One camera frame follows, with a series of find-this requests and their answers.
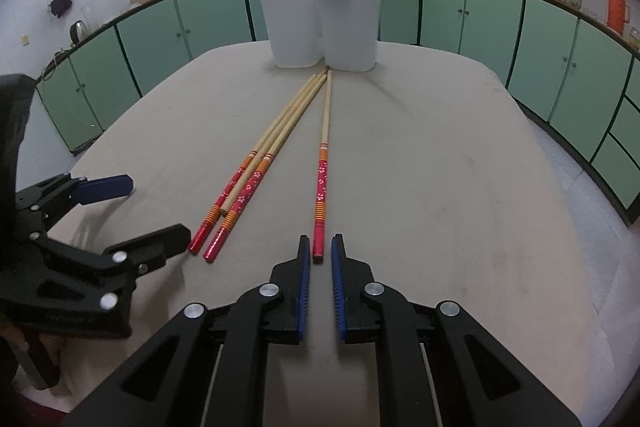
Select wooden chopstick with red end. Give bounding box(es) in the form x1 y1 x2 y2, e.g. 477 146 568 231
187 74 321 255
220 72 326 215
204 73 328 264
312 71 333 264

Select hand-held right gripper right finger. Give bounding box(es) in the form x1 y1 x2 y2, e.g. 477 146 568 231
331 233 583 427

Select white plastic utensil holder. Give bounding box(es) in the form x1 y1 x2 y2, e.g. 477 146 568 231
257 0 383 72

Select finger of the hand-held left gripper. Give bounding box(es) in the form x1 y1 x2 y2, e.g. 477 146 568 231
15 173 135 228
30 223 192 280

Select green lower kitchen cabinets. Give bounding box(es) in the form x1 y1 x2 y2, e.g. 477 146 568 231
35 0 640 225

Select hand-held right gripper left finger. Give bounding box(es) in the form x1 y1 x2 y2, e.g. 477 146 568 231
60 234 312 427

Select orange thermos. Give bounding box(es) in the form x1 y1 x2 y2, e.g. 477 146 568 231
607 0 632 36

